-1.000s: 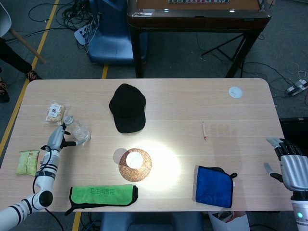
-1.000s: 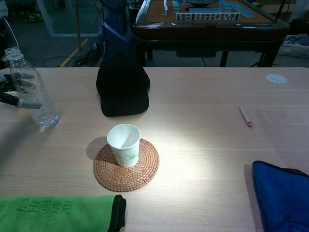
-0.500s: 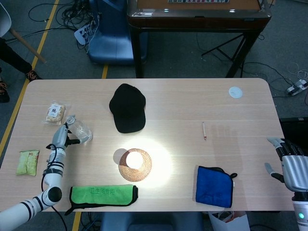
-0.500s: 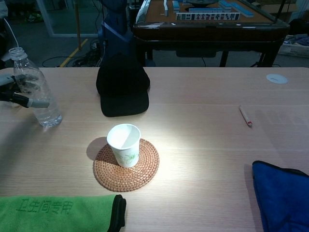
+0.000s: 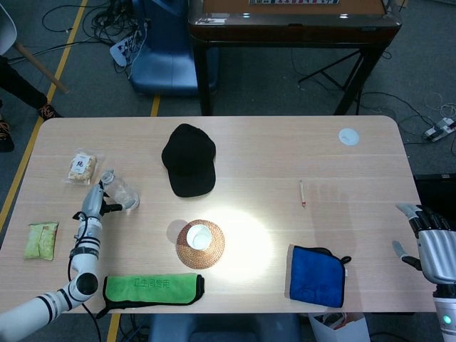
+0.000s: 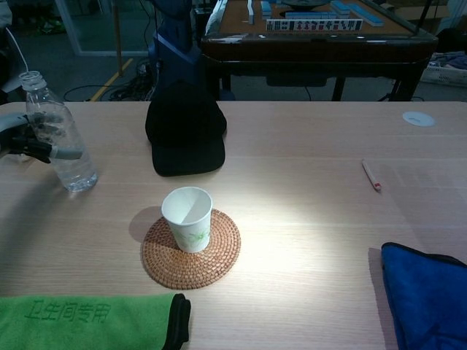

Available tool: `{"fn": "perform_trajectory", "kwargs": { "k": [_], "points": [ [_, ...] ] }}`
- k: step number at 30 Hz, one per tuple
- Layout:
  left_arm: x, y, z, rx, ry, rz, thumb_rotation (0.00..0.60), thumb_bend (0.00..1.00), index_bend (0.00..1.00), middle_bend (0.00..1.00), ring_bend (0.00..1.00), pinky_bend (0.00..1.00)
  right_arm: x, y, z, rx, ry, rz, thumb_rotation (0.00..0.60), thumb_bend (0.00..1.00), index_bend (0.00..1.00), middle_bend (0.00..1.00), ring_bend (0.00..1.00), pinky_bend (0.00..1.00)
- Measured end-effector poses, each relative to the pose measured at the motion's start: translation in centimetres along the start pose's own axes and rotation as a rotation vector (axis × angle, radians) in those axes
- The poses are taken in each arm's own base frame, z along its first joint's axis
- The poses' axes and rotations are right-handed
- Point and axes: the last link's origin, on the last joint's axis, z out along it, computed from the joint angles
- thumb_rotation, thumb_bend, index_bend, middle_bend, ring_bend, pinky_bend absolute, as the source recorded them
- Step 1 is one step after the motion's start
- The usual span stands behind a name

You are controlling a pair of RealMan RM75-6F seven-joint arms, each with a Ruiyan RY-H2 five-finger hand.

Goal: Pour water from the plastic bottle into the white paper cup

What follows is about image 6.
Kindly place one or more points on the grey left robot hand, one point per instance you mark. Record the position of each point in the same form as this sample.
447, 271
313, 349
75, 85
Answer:
14, 142

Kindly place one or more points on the transparent plastic water bottle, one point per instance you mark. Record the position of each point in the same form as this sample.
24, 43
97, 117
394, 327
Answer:
74, 171

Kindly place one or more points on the white paper cup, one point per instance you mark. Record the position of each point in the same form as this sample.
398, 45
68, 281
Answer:
188, 233

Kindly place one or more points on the round woven rattan coaster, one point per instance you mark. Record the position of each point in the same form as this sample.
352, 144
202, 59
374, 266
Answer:
189, 268

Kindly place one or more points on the white plastic chair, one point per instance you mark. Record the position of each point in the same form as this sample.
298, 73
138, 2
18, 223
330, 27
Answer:
12, 78

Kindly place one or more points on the wooden pole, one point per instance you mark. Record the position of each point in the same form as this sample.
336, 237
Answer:
118, 40

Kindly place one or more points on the black baseball cap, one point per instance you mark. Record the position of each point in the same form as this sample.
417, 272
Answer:
186, 142

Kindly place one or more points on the green microfiber cloth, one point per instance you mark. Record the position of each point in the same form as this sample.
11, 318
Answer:
80, 324

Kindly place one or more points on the brown mahjong table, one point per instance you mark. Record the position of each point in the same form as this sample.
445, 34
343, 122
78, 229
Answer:
317, 49

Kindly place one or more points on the face-up mahjong tile row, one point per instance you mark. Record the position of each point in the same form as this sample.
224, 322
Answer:
313, 25

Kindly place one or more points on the blue-backed mahjong tile row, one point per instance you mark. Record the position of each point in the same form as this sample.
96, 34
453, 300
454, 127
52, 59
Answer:
361, 14
317, 15

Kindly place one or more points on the wooden pencil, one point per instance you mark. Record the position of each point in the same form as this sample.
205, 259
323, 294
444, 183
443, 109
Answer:
371, 175

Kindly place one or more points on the white plastic basket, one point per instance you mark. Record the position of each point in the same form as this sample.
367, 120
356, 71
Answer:
443, 74

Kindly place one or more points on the blue microfiber cloth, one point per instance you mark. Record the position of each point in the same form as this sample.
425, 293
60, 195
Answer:
427, 299

